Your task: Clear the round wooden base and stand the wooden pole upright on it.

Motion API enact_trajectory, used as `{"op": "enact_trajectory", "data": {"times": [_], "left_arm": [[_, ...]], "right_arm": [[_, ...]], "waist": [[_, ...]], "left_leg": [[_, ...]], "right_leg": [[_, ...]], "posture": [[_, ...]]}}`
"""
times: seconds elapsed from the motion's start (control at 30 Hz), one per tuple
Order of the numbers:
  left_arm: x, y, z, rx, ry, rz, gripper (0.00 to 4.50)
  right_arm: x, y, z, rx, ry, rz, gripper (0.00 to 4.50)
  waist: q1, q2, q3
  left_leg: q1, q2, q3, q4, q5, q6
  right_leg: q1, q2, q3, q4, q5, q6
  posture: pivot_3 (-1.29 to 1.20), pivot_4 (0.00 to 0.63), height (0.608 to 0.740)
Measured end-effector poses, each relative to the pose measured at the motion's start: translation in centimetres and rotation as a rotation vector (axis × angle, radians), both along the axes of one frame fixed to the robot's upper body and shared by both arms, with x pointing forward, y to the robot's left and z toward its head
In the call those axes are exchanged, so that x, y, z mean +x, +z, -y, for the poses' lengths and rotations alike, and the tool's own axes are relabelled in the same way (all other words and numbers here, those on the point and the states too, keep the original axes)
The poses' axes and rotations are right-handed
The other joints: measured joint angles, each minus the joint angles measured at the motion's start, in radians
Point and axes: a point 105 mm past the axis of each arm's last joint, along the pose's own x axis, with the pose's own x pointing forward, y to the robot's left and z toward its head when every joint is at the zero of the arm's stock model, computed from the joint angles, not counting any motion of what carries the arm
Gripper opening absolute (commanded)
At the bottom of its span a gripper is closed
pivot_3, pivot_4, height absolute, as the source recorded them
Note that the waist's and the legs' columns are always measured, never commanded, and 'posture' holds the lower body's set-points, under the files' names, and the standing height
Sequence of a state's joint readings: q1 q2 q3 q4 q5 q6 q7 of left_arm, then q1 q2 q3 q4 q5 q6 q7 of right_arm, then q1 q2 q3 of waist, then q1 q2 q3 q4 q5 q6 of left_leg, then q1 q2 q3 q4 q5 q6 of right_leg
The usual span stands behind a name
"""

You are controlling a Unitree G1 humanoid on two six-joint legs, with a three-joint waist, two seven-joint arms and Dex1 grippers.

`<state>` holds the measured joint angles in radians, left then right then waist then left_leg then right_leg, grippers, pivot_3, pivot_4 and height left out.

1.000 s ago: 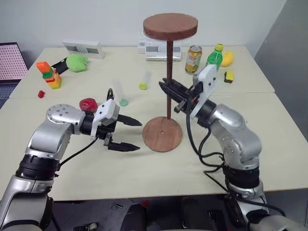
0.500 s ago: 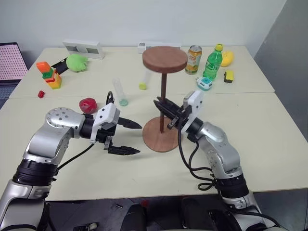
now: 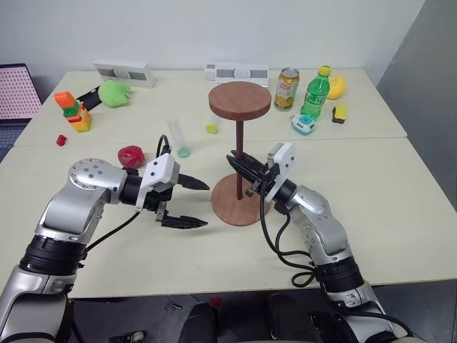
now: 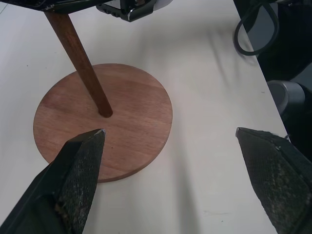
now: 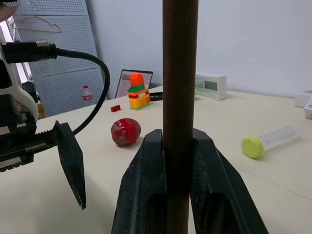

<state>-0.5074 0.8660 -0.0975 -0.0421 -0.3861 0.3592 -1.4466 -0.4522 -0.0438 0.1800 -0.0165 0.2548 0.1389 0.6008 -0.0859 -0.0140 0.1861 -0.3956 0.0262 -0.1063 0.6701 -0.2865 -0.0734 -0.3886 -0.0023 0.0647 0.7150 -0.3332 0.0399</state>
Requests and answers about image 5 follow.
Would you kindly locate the person's bare hand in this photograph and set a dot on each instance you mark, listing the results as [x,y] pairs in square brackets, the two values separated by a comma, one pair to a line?
[6,13]

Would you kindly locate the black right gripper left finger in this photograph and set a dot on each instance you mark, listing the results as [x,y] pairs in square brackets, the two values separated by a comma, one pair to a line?
[141,185]

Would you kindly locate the silver wristwatch band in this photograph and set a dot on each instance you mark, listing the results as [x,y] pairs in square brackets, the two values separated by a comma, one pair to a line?
[11,3]

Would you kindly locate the white box with window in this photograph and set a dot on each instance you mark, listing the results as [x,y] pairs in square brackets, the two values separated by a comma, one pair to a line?
[220,85]

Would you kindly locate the clear bottle with pink label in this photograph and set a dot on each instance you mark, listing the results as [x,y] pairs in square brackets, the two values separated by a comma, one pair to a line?
[87,96]

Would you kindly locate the dark-framed perforated board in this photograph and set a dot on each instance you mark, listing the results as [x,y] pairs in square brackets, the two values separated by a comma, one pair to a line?
[123,85]

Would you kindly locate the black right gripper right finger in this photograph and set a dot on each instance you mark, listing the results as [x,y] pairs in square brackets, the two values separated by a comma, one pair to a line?
[219,185]

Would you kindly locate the plain white box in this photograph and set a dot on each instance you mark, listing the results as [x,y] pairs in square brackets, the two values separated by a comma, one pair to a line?
[301,100]

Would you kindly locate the grey perforated panel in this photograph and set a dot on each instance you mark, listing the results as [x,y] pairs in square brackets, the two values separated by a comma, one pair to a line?
[68,48]

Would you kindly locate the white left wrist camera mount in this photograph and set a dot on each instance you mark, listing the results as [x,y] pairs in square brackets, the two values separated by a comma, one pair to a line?
[25,101]

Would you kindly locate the white box with print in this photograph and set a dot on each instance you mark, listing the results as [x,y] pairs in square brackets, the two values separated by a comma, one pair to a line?
[309,112]

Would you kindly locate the brown wooden pole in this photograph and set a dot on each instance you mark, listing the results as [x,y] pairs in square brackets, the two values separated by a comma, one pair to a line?
[180,73]

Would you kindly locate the clear tube with yellow-green cap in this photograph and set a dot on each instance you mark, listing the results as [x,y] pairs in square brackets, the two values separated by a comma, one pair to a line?
[252,147]

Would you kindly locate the red round fruit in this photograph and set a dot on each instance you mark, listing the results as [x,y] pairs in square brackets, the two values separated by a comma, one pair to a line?
[125,132]

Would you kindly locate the colourful toy brick tower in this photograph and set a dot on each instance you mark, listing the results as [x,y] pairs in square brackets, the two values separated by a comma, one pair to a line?
[139,97]

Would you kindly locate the small red toy brick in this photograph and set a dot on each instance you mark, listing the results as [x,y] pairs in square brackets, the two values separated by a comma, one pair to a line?
[115,108]

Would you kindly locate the flat black object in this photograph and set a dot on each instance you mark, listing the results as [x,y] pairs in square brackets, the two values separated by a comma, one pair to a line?
[156,96]

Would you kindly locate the yellow object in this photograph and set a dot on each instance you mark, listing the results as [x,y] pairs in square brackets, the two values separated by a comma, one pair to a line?
[41,111]

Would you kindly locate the black chair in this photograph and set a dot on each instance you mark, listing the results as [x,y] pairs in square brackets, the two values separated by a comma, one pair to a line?
[30,91]

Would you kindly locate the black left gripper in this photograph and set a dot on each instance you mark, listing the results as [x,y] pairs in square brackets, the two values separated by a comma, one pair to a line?
[14,143]

